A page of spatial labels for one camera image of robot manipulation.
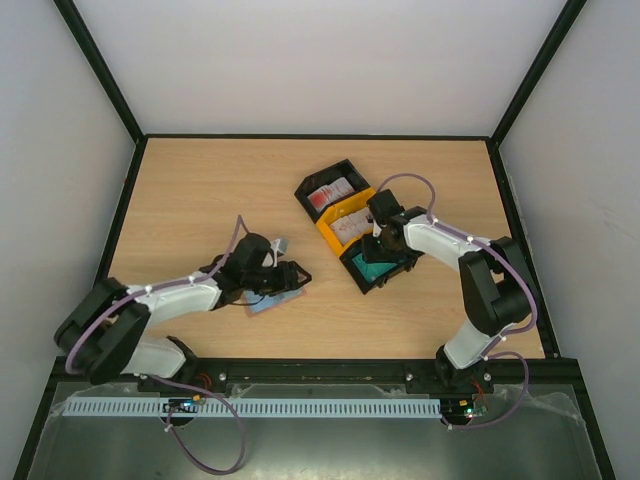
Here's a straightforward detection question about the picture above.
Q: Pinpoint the white patterned card stack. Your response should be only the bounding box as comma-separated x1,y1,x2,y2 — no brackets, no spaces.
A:
329,208,372,245

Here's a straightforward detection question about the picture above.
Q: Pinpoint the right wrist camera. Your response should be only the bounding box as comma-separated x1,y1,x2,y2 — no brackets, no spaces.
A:
369,215,382,238

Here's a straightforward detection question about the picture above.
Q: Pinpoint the black bin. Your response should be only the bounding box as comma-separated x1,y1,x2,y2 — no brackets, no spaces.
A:
294,159,370,222
339,244,417,295

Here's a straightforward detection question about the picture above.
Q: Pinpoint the brown leather card holder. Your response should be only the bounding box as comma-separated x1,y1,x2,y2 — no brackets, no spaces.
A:
242,287,306,316

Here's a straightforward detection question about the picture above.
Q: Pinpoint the black frame rail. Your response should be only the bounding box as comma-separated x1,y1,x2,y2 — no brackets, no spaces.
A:
52,355,581,394

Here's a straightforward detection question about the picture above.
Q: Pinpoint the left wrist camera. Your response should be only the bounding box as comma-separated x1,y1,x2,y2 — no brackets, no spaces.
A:
264,237,288,267

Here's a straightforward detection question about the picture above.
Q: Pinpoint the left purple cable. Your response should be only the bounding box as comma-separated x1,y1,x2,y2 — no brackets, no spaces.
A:
64,214,249,472

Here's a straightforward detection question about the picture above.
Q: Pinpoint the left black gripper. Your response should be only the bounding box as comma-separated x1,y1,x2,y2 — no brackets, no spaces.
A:
244,261,312,297

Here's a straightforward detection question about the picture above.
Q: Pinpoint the teal card stack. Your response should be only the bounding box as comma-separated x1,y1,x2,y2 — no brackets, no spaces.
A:
352,253,398,283

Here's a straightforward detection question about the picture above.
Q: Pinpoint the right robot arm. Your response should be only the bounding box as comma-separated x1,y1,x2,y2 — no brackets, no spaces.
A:
362,189,539,392

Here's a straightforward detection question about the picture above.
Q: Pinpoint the light blue cable duct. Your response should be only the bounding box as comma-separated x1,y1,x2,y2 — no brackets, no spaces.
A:
62,397,441,419

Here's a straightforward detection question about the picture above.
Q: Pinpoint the red white card stack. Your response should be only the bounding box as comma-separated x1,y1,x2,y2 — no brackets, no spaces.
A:
307,177,355,211

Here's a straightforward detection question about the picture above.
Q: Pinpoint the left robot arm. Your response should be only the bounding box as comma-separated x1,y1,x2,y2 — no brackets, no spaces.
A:
54,233,312,385

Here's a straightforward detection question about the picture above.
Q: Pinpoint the yellow bin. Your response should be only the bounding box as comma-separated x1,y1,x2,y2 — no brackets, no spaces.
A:
316,188,375,257

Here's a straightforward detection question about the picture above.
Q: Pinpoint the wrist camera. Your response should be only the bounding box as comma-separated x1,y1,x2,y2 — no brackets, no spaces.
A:
264,237,288,267
369,215,382,238

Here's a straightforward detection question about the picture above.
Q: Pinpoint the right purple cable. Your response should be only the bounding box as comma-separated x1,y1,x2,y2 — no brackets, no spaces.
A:
374,173,541,432

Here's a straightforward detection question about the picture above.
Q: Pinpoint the purple cable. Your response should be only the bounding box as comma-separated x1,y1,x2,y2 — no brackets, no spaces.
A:
64,214,249,472
374,173,541,432

